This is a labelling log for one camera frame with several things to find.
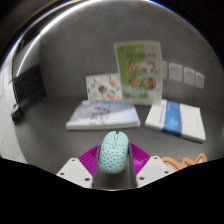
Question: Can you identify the orange cat-shaped mouse pad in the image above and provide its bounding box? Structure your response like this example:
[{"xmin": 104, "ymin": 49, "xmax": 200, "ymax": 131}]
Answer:
[{"xmin": 162, "ymin": 152, "xmax": 208, "ymax": 172}]

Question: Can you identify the small colourful printed card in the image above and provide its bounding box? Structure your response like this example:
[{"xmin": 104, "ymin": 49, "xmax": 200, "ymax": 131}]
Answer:
[{"xmin": 85, "ymin": 72, "xmax": 124, "ymax": 103}]

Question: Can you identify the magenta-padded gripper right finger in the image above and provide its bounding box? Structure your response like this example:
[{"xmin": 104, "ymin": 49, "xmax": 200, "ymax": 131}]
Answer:
[{"xmin": 127, "ymin": 142, "xmax": 176, "ymax": 190}]

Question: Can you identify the row of white wall sockets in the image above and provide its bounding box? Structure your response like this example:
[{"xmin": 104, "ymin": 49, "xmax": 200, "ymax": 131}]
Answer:
[{"xmin": 161, "ymin": 59, "xmax": 206, "ymax": 90}]

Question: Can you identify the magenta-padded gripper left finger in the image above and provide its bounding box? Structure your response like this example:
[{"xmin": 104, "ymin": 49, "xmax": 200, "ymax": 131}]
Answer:
[{"xmin": 55, "ymin": 145, "xmax": 103, "ymax": 190}]

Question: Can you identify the black monitor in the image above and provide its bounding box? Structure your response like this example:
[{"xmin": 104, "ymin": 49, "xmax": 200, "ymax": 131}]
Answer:
[{"xmin": 10, "ymin": 63, "xmax": 48, "ymax": 125}]

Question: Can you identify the grey-white flat book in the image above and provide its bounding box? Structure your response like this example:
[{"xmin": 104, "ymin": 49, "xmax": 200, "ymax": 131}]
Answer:
[{"xmin": 65, "ymin": 99, "xmax": 142, "ymax": 131}]

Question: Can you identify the white book with blue band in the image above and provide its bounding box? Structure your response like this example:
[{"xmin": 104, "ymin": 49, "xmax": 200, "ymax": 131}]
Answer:
[{"xmin": 144, "ymin": 98, "xmax": 207, "ymax": 144}]

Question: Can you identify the mint green perforated computer mouse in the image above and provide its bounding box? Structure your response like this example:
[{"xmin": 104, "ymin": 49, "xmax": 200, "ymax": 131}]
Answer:
[{"xmin": 97, "ymin": 130, "xmax": 130, "ymax": 175}]

